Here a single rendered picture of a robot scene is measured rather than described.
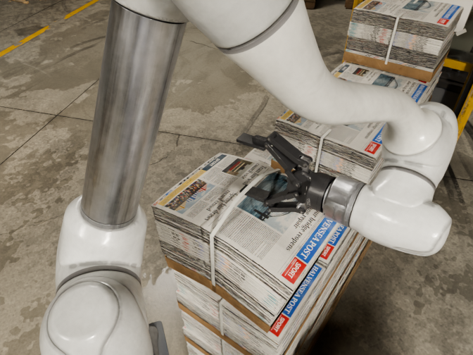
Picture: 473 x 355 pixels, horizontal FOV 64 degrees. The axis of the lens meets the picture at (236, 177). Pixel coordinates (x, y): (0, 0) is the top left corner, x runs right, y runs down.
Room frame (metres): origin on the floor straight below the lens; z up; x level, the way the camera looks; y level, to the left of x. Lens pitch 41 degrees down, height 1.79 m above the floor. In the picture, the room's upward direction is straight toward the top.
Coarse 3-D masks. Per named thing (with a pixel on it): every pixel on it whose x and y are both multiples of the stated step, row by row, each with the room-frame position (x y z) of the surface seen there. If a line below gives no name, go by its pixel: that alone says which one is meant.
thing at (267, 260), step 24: (264, 216) 0.60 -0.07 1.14; (288, 216) 0.61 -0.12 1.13; (312, 216) 0.62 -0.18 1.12; (240, 240) 0.53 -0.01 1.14; (264, 240) 0.53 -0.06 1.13; (288, 240) 0.54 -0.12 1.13; (312, 240) 0.55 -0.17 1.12; (240, 264) 0.50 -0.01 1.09; (264, 264) 0.47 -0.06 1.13; (288, 264) 0.48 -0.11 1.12; (312, 264) 0.50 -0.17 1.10; (240, 288) 0.49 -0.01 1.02; (264, 288) 0.46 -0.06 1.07; (288, 288) 0.43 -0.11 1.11; (264, 312) 0.45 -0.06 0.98
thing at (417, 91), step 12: (336, 72) 1.50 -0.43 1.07; (348, 72) 1.50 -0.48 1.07; (360, 72) 1.50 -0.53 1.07; (372, 72) 1.50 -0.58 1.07; (372, 84) 1.39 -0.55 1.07; (384, 84) 1.39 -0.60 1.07; (396, 84) 1.39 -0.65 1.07; (408, 84) 1.39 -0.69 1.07; (420, 84) 1.39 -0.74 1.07; (420, 96) 1.29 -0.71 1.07
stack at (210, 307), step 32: (320, 256) 0.72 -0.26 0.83; (352, 256) 1.03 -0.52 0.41; (192, 288) 0.63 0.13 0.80; (320, 288) 0.70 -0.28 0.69; (192, 320) 0.64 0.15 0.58; (224, 320) 0.56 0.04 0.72; (288, 320) 0.51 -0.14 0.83; (320, 320) 0.81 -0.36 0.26; (192, 352) 0.66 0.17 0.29; (224, 352) 0.56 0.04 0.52; (256, 352) 0.49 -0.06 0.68; (288, 352) 0.53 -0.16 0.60
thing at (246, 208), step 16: (256, 176) 0.74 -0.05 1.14; (272, 176) 0.75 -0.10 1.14; (272, 192) 0.68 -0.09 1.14; (224, 208) 0.62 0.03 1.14; (240, 208) 0.63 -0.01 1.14; (256, 208) 0.63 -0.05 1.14; (208, 224) 0.57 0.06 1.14; (224, 224) 0.58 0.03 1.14; (240, 224) 0.58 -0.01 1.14; (208, 240) 0.55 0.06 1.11; (224, 240) 0.53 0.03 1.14; (208, 256) 0.55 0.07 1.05; (224, 256) 0.52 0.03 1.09; (208, 272) 0.55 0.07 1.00
